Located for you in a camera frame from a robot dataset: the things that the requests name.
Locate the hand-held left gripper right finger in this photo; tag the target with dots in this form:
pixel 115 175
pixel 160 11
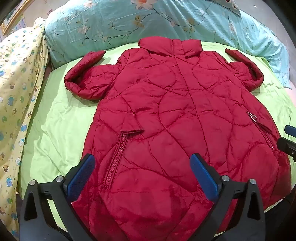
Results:
pixel 204 178

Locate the gold picture frame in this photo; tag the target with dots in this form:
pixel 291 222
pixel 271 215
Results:
pixel 10 18

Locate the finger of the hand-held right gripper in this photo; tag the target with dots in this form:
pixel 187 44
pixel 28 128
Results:
pixel 291 129
pixel 286 147

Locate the yellow printed blanket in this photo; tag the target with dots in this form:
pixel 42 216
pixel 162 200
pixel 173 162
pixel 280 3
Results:
pixel 16 97

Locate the red quilted jacket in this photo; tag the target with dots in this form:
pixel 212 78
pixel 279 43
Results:
pixel 166 111

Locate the white floral pillow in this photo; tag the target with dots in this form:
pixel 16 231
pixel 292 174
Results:
pixel 233 5

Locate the light green bed sheet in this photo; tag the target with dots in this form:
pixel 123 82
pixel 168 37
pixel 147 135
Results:
pixel 57 125

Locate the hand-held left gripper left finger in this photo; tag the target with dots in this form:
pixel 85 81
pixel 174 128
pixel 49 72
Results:
pixel 79 176

